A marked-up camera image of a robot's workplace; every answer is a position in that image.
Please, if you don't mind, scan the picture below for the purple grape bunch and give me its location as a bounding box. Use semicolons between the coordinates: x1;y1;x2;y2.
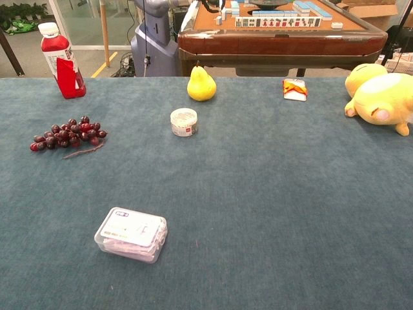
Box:
29;115;109;160

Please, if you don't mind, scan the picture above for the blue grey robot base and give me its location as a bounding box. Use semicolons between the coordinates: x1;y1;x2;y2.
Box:
130;0;181;78

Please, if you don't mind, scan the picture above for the small round white jar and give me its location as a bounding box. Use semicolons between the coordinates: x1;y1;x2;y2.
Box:
170;107;199;138

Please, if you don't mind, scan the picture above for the yellow pear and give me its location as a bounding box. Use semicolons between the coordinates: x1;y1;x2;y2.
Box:
186;60;217;102

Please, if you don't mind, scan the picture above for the orange white snack packet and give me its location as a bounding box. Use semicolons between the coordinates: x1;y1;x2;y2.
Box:
282;78;308;102

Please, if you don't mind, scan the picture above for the clear plastic floss pick box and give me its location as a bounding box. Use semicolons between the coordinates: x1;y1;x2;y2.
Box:
94;207;168;264

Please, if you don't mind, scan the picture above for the brown mahjong table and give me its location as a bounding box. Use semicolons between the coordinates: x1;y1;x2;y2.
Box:
177;0;388;78

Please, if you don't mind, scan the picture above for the row of face-showing mahjong tiles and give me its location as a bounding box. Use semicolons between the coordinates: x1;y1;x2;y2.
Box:
234;16;323;29

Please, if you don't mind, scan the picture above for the wooden pole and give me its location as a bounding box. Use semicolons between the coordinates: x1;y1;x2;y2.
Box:
99;0;111;68

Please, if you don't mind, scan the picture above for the row of blue-backed mahjong tiles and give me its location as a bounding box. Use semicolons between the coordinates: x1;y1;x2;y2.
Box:
251;10;298;17

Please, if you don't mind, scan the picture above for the red drink bottle white cap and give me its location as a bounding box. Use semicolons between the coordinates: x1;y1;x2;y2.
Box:
37;21;87;99

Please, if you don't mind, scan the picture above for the yellow plush toy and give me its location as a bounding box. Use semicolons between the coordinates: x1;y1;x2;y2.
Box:
344;63;413;137

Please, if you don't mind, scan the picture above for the white plastic basket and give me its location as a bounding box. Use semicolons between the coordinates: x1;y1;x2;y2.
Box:
385;51;413;76

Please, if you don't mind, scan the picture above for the cardboard box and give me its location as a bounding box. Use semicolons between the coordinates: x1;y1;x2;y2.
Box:
337;0;399;32

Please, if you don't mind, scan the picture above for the dark slanted table leg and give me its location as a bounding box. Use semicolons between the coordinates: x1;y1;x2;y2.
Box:
0;27;25;77

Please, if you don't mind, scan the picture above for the black tripod stand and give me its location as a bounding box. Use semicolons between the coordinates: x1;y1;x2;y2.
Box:
380;0;413;67

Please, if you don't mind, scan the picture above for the green potted plant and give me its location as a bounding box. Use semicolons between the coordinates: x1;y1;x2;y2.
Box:
0;2;48;32

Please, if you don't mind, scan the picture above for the hanging black cable with connector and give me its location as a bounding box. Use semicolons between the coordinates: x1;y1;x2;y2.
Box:
141;0;152;78

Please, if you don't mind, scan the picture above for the tangle of floor cables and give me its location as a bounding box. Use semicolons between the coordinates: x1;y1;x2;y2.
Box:
111;51;136;78

